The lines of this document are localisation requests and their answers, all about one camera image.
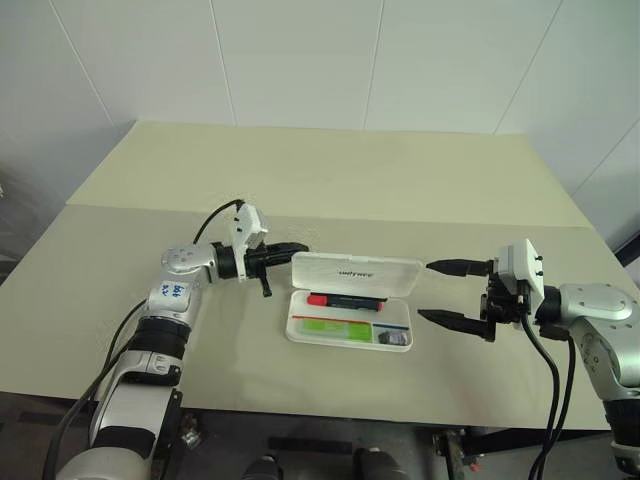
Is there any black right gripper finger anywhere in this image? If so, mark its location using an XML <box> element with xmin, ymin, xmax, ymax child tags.
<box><xmin>424</xmin><ymin>258</ymin><xmax>497</xmax><ymax>278</ymax></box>
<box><xmin>417</xmin><ymin>308</ymin><xmax>497</xmax><ymax>344</ymax></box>

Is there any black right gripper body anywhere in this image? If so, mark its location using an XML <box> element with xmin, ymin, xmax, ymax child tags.
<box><xmin>479</xmin><ymin>272</ymin><xmax>531</xmax><ymax>327</ymax></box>

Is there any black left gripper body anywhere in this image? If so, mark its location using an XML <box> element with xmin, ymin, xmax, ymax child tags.
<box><xmin>246</xmin><ymin>246</ymin><xmax>276</xmax><ymax>300</ymax></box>

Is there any white hinged pencil case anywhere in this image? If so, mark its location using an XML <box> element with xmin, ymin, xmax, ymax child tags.
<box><xmin>284</xmin><ymin>251</ymin><xmax>425</xmax><ymax>352</ymax></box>

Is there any small black binder clip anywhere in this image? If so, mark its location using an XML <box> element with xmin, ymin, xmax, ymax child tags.
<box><xmin>375</xmin><ymin>328</ymin><xmax>408</xmax><ymax>347</ymax></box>

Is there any red and black marker pen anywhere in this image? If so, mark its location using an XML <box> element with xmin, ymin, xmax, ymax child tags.
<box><xmin>306</xmin><ymin>293</ymin><xmax>387</xmax><ymax>312</ymax></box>

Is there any green highlighter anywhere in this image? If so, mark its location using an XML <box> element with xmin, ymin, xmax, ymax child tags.
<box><xmin>299</xmin><ymin>319</ymin><xmax>374</xmax><ymax>344</ymax></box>

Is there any dark rounded shape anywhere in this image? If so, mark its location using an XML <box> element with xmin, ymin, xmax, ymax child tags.
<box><xmin>243</xmin><ymin>454</ymin><xmax>282</xmax><ymax>480</ymax></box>
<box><xmin>352</xmin><ymin>446</ymin><xmax>407</xmax><ymax>480</ymax></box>

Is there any black flat bar under table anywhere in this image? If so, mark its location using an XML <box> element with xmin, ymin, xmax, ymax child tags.
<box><xmin>268</xmin><ymin>436</ymin><xmax>351</xmax><ymax>453</ymax></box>

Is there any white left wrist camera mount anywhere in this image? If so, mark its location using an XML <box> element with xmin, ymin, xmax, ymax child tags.
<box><xmin>228</xmin><ymin>202</ymin><xmax>270</xmax><ymax>282</ymax></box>

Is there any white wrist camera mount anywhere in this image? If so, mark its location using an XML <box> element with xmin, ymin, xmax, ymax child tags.
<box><xmin>494</xmin><ymin>238</ymin><xmax>545</xmax><ymax>307</ymax></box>
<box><xmin>228</xmin><ymin>202</ymin><xmax>270</xmax><ymax>282</ymax></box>

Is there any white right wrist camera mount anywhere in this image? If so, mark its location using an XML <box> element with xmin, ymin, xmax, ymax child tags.
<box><xmin>494</xmin><ymin>238</ymin><xmax>545</xmax><ymax>307</ymax></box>

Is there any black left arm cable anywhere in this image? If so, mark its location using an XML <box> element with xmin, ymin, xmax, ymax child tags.
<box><xmin>193</xmin><ymin>199</ymin><xmax>246</xmax><ymax>246</ymax></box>
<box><xmin>43</xmin><ymin>299</ymin><xmax>147</xmax><ymax>480</ymax></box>

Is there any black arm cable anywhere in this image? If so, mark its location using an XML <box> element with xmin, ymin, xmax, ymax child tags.
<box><xmin>520</xmin><ymin>312</ymin><xmax>561</xmax><ymax>480</ymax></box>
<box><xmin>43</xmin><ymin>299</ymin><xmax>147</xmax><ymax>480</ymax></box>
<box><xmin>539</xmin><ymin>325</ymin><xmax>579</xmax><ymax>480</ymax></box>
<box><xmin>193</xmin><ymin>199</ymin><xmax>246</xmax><ymax>246</ymax></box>

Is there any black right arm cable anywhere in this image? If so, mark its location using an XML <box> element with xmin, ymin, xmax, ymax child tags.
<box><xmin>539</xmin><ymin>325</ymin><xmax>579</xmax><ymax>480</ymax></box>
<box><xmin>520</xmin><ymin>312</ymin><xmax>561</xmax><ymax>480</ymax></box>

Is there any rusty bracket with red part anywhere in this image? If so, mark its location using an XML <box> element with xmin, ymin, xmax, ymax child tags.
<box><xmin>432</xmin><ymin>428</ymin><xmax>482</xmax><ymax>472</ymax></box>

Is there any black table frame bar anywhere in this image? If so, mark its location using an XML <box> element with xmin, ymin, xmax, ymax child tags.
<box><xmin>464</xmin><ymin>426</ymin><xmax>614</xmax><ymax>452</ymax></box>

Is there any rusty bracket with silver clamp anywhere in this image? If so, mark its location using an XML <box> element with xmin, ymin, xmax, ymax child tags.
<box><xmin>179</xmin><ymin>412</ymin><xmax>207</xmax><ymax>452</ymax></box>

